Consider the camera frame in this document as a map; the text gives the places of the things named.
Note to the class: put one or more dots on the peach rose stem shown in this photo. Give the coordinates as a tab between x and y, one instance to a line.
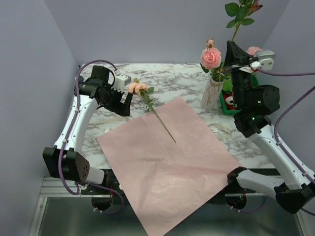
144	92

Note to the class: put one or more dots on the beige ribbon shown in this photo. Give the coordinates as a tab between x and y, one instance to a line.
226	131

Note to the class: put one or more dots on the green plastic tray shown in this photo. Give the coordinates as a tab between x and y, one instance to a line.
226	99

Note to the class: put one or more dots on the pink rose stem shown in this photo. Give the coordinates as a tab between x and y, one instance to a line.
211	62

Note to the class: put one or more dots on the white ribbed ceramic vase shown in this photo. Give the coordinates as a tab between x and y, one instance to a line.
211	95

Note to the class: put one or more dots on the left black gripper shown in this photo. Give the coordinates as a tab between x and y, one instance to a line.
123	109

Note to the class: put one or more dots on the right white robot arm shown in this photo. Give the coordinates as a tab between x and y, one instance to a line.
294	185

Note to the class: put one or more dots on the purple wrapping paper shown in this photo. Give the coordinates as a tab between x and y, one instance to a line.
168	162

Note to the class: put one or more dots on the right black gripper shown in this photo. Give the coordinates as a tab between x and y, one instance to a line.
236	56

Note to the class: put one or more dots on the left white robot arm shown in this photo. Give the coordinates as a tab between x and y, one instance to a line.
104	88

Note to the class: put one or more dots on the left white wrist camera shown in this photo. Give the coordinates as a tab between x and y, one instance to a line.
121	81

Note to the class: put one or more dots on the white bottle black cap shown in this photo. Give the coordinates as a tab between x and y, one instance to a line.
79	79

